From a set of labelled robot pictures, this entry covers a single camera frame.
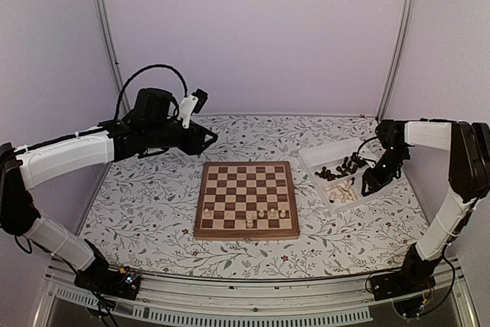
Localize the floral table mat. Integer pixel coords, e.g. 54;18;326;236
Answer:
78;114;433;280

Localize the left wrist cable loop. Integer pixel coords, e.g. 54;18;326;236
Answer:
114;64;191;121

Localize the pile of white chess pieces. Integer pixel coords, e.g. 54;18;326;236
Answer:
325;177;358;204

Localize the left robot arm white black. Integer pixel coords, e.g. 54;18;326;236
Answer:
1;88;217;292

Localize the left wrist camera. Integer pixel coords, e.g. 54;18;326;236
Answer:
178;89;208;129

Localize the right aluminium frame post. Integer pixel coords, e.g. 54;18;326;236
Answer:
376;0;416;121

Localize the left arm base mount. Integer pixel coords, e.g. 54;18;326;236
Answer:
74;263;141;300

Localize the white chess king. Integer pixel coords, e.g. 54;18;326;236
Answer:
246;212;254;228

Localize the front aluminium rail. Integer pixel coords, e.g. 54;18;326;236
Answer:
33;260;480;326

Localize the left aluminium frame post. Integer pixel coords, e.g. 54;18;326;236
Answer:
93;0;130;115

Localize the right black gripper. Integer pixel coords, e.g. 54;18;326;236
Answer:
361;147;409;197

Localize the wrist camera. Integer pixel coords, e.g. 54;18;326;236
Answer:
178;89;208;129
351;152;366;168

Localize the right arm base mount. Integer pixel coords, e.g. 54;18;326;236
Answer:
365;267;436;319

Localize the pile of dark chess pieces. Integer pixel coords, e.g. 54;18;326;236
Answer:
314;156;364;181

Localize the aluminium frame post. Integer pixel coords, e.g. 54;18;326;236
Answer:
376;0;416;121
93;0;130;115

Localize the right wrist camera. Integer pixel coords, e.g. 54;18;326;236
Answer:
351;152;366;168

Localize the wooden chess board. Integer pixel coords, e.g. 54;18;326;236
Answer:
194;161;300;241

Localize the wrist cable loop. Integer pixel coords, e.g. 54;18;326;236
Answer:
114;64;191;121
355;136;384;167

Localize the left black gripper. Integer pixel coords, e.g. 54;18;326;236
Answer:
146;120;219;155

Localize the white divided tray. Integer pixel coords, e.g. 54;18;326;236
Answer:
298;138;395;214

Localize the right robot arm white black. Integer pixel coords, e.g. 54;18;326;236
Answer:
361;119;489;293

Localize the right wrist cable loop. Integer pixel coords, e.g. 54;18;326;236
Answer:
355;136;384;167

